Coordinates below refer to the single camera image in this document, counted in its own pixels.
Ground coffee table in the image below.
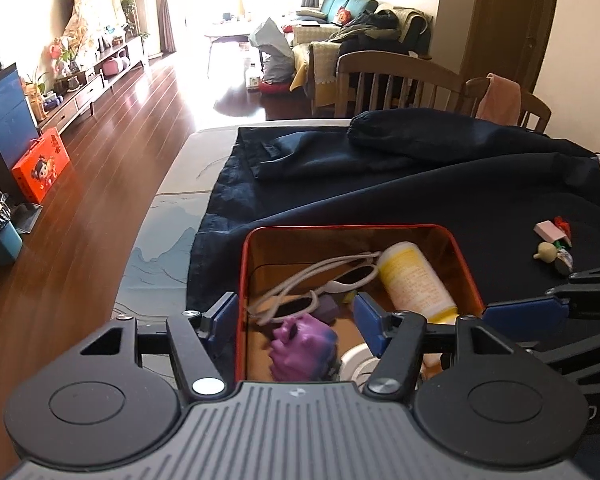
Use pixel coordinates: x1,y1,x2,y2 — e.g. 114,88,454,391
204,17,261,78

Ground pink round stool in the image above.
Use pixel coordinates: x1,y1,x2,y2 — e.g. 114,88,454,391
102,55,131,77

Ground small red toy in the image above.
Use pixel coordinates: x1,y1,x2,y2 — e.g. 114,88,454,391
552,216,573,248

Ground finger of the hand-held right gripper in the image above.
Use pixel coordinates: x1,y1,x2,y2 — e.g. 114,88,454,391
545,264,600,307
481,294,600,347

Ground low wooden tv cabinet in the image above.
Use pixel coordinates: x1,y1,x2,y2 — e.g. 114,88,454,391
35,35,151,133

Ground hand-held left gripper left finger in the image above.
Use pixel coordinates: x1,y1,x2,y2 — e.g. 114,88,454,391
77,290,241,404

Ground blue white bag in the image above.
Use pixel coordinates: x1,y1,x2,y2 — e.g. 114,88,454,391
248,16,295,82

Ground wide wooden chair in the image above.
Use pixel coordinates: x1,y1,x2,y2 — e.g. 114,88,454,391
334,51,468,118

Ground yellow and white bottle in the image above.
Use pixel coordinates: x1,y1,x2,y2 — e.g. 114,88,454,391
377,241,460,325

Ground dark purple block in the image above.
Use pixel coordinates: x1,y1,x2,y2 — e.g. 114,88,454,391
312,297,341,323

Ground purple toy figure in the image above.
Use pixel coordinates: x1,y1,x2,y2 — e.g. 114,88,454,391
270,314,340,382

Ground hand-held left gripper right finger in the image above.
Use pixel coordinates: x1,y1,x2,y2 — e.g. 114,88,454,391
352,291,521,404

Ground red potted flowers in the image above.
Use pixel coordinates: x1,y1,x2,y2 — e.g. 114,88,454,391
45,40,76,81

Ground white sunglasses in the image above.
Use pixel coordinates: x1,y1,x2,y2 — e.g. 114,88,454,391
247,251,381,325

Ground black cabinet with blue panel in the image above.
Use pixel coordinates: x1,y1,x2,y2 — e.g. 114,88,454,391
0,62,41,201

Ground dark blue cloth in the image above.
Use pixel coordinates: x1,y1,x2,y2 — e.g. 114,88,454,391
185,107,600,361

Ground orange gift box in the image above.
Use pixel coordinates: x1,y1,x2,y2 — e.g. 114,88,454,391
11,127,71,205

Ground brown wooden door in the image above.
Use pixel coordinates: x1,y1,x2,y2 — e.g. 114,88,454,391
460,0,563,96

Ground pink towel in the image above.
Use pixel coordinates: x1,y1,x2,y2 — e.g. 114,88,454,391
477,73,522,126

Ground teal sofa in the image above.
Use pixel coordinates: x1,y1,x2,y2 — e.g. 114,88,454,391
290,0,433,101

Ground patterned beige cloth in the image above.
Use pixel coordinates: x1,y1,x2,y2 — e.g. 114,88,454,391
60,0,126,51

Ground pink eraser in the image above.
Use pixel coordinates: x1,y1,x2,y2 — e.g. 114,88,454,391
533,220,566,242

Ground dark jacket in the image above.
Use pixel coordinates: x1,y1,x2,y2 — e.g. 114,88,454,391
327,10,421,53

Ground red tin box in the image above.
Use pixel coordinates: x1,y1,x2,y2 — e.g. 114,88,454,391
235,224,486,386

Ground tape roll with white core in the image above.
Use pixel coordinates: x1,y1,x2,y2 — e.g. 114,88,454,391
339,342,381,386

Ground teal trash bin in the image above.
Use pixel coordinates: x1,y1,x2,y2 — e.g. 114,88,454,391
0,201,25,266

